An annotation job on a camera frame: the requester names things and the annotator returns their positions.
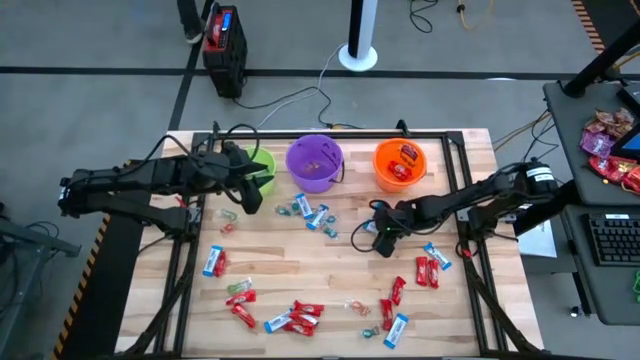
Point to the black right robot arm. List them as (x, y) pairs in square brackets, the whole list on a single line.
[(475, 192)]

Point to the blue white chocolate bar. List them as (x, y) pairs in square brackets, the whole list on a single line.
[(437, 256), (396, 330), (212, 260), (304, 205), (278, 321), (369, 226), (318, 216)]

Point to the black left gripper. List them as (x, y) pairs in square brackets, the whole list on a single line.
[(225, 172)]

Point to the tablet with blue screen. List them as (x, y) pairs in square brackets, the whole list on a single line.
[(631, 144)]

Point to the person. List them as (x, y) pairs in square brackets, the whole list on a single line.
[(190, 20)]

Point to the grey side desk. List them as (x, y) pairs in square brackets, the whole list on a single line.
[(570, 150)]

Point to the orange halloween bucket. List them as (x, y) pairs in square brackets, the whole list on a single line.
[(385, 180)]

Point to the white paper sheet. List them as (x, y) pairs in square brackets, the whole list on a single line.
[(537, 242)]

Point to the black white tower fan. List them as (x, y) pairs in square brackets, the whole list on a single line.
[(357, 55)]

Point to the hazard striped floor ramp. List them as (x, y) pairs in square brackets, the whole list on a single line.
[(590, 30), (100, 280)]

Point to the brown candy wrapper pile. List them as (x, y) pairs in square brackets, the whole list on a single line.
[(612, 120)]

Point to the green halloween bucket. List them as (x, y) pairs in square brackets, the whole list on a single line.
[(265, 161)]

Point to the black monitor stand pole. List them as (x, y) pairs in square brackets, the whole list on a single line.
[(600, 60)]

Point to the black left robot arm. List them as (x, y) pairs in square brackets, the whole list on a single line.
[(150, 175)]

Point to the green plastic item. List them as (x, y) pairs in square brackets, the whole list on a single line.
[(637, 285)]

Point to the purple halloween bucket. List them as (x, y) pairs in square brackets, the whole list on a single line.
[(315, 150)]

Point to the red candy bag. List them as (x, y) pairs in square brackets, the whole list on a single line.
[(632, 180), (607, 167)]

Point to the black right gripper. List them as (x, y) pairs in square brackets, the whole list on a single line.
[(397, 220)]

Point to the black cart frame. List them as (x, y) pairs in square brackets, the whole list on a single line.
[(30, 240)]

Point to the black keyboard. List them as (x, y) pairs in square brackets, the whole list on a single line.
[(615, 240)]

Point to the red black power station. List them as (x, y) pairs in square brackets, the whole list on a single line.
[(225, 50)]

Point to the purple candy bag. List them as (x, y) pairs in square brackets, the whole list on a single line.
[(597, 144)]

